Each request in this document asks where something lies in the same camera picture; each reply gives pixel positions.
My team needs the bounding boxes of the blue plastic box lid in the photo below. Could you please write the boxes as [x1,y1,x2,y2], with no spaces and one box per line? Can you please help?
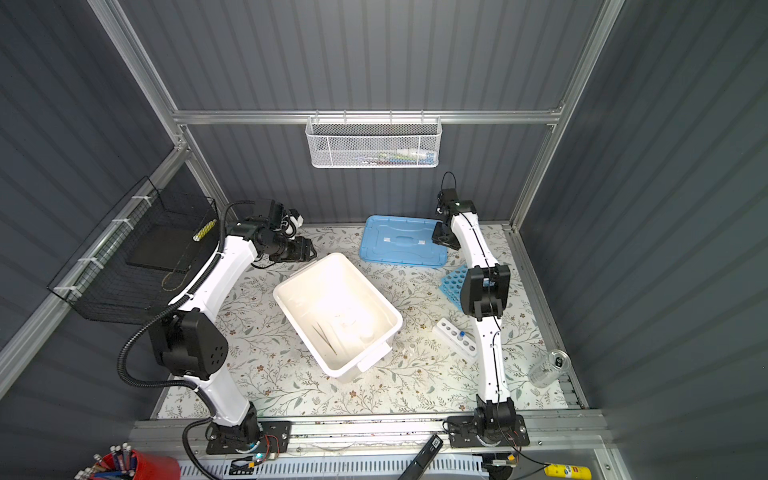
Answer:
[359,215,448,268]

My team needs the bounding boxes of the blue test tube rack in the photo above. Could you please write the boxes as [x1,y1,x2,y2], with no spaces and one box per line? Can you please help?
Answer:
[439,265,467,312]

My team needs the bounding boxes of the white plastic storage bin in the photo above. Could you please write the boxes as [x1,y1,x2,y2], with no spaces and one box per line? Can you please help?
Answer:
[273,252,404,383]

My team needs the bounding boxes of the small white tube rack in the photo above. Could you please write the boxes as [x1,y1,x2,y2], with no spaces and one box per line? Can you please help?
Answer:
[432,318,478,363]

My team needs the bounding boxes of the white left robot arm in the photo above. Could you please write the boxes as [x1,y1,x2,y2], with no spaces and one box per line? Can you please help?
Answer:
[117,199,317,451]

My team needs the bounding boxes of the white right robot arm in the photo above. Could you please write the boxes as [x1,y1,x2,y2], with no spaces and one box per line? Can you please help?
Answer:
[432,187,529,448]

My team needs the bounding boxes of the yellow pen in basket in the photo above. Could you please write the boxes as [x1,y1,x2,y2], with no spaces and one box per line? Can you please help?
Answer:
[192,219,218,242]

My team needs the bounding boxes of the black flat device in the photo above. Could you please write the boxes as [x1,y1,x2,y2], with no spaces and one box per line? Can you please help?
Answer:
[398,434,444,480]

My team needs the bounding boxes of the red cup of pens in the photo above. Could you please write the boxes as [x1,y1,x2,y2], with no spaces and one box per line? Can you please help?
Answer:
[74,443,181,480]

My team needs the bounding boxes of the white wire mesh basket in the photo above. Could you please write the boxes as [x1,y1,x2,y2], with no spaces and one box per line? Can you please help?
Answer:
[305,117,443,169]

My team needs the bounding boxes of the black wire wall basket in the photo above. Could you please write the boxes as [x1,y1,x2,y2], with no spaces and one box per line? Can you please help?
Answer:
[48,182,218,325]

